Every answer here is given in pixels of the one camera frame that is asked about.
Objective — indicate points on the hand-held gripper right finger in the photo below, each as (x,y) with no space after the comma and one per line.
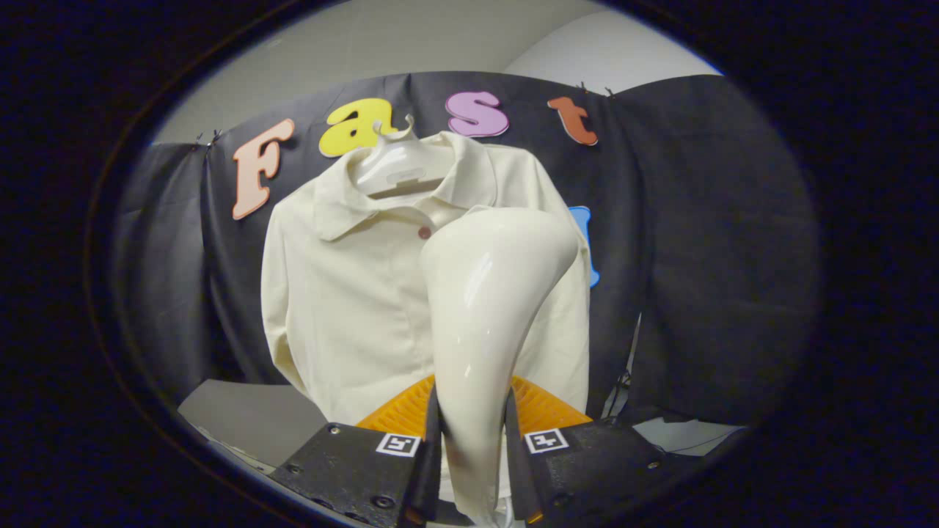
(517,455)

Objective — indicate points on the black tripod stand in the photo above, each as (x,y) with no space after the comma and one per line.
(622,380)

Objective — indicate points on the black backdrop cloth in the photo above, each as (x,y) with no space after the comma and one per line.
(719,220)

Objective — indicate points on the white clothes hanger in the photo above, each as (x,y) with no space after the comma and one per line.
(396,169)

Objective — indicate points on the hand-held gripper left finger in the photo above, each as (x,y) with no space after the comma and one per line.
(429,455)

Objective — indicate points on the white garment steamer head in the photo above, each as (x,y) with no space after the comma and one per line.
(484,308)

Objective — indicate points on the cream button-up shirt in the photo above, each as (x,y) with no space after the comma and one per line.
(345,308)

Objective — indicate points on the grey and white cabinet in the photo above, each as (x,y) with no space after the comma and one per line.
(249,418)

